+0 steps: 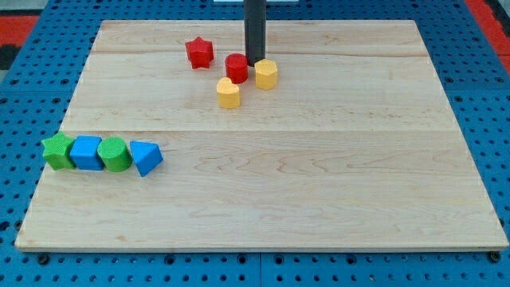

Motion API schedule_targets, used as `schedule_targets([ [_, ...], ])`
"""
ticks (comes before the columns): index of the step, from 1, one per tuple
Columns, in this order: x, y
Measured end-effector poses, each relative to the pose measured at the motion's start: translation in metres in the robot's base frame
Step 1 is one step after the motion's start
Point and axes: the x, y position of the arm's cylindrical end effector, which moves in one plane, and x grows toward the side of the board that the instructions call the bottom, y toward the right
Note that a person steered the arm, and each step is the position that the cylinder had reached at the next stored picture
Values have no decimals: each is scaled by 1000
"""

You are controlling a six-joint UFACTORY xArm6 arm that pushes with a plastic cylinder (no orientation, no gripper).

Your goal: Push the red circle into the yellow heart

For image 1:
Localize red cylinder block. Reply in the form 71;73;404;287
225;53;248;84

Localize yellow heart block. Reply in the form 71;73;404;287
216;77;241;109

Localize yellow hexagon block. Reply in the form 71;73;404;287
254;59;278;90

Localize red star block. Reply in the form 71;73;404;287
185;37;214;69

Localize blue triangle block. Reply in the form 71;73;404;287
130;141;163;177

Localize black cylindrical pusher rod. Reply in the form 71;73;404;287
243;0;266;66

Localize green cylinder block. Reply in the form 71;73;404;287
97;137;132;172

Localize blue cube block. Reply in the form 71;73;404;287
69;136;104;171

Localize green star block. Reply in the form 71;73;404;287
41;132;76;171

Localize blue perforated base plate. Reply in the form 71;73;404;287
1;1;509;286

